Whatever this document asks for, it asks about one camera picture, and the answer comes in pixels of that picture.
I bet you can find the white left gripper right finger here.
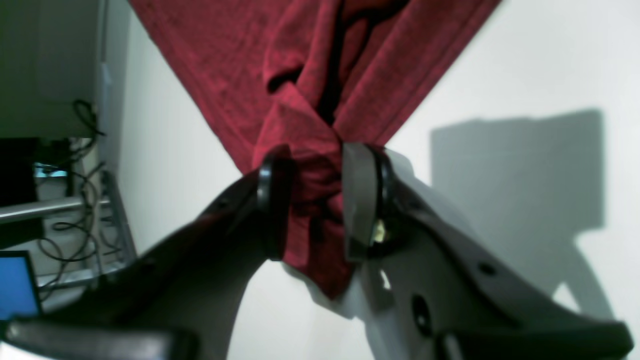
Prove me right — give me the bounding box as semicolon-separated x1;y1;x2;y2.
342;142;634;360

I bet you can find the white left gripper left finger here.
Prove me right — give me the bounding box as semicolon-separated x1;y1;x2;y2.
1;145;296;360

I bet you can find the black cable bundle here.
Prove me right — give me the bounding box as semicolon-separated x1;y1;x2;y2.
35;99;126;291

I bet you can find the blue monitor screen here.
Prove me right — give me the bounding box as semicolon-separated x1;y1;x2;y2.
0;250;42;322

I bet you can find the dark red long-sleeve shirt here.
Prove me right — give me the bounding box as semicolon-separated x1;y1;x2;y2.
130;0;499;299

